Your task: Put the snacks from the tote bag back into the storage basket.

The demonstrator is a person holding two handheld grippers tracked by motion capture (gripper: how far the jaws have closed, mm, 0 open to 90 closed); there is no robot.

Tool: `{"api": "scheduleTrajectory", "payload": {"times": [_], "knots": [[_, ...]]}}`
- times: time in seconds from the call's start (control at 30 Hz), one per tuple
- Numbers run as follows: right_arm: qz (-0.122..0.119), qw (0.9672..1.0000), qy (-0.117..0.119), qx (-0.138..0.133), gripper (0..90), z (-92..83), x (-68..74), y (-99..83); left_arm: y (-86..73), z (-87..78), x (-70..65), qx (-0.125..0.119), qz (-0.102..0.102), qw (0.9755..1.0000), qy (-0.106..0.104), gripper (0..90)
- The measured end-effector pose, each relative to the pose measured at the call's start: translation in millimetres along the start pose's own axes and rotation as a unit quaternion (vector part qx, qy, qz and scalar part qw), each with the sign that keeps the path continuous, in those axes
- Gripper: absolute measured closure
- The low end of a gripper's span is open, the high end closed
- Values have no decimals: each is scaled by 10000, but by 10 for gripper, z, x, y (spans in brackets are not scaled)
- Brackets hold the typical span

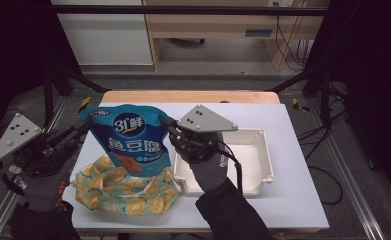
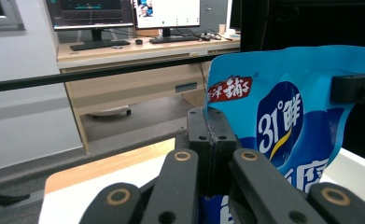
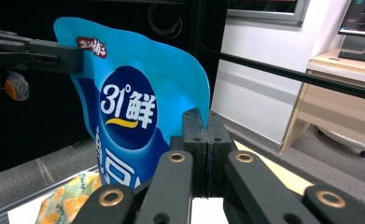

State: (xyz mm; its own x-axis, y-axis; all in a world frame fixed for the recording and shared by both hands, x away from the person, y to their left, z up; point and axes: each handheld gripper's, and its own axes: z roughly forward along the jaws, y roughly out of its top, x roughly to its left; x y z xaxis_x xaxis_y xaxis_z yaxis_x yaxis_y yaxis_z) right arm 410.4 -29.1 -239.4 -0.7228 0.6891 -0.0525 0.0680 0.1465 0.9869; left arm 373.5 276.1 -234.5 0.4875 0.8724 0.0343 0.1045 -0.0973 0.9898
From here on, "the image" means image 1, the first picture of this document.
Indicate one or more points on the light wooden desk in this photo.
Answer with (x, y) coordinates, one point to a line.
(216, 25)

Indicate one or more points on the person's right hand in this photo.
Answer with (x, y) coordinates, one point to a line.
(210, 171)

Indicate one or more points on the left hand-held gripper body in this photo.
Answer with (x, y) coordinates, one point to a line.
(14, 136)

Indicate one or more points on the wooden table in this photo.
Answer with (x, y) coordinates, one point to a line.
(189, 96)

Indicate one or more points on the black horizontal frame bar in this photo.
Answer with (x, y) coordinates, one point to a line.
(189, 10)

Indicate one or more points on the blue snack packet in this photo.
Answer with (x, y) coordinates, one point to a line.
(133, 140)

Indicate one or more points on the black frame strut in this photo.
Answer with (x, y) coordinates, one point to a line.
(324, 96)
(48, 96)

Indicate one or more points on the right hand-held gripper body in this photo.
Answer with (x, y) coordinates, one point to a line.
(204, 120)

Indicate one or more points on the yellow black floor tape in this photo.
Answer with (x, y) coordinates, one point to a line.
(84, 104)
(298, 105)

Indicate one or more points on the white plastic tray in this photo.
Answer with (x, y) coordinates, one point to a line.
(253, 160)

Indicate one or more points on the person's left hand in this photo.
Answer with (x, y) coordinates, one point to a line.
(43, 190)

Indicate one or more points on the green orange patterned cloth bag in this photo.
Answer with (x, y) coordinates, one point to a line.
(129, 193)

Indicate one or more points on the white cabinet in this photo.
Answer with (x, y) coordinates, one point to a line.
(106, 36)

